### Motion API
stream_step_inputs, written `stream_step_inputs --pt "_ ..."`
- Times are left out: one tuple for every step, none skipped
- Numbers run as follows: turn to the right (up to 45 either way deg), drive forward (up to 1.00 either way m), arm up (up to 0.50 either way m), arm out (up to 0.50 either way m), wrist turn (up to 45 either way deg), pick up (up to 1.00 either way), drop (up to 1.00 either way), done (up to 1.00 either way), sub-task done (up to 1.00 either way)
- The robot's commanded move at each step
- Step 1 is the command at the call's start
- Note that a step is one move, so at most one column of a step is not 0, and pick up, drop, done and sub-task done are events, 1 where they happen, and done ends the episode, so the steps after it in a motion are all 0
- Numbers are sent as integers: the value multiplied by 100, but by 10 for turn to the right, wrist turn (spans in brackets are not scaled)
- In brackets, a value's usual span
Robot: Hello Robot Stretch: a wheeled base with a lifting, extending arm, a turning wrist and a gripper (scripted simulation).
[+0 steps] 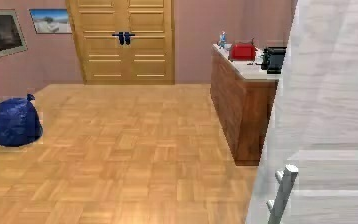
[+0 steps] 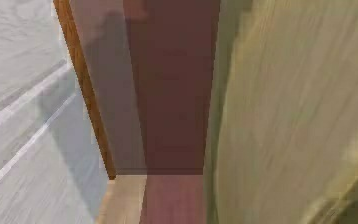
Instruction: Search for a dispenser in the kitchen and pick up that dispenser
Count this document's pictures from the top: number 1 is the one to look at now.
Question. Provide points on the blue soap dispenser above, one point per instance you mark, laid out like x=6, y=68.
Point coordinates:
x=222, y=40

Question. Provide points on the brown wooden counter cabinet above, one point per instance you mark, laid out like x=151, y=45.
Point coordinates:
x=240, y=106

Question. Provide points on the red toaster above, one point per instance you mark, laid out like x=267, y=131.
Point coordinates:
x=242, y=52

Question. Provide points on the wooden double door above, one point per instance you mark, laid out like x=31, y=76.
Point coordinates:
x=123, y=41

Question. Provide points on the black coffee machine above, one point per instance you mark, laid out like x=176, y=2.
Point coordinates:
x=273, y=59

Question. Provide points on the grey fridge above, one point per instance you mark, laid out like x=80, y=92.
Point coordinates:
x=323, y=126

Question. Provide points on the blue sky framed picture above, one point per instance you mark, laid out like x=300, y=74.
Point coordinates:
x=51, y=20

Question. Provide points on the blue garbage bag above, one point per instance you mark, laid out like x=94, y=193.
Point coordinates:
x=13, y=123

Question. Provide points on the dark framed picture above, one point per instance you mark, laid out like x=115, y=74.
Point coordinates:
x=2, y=33

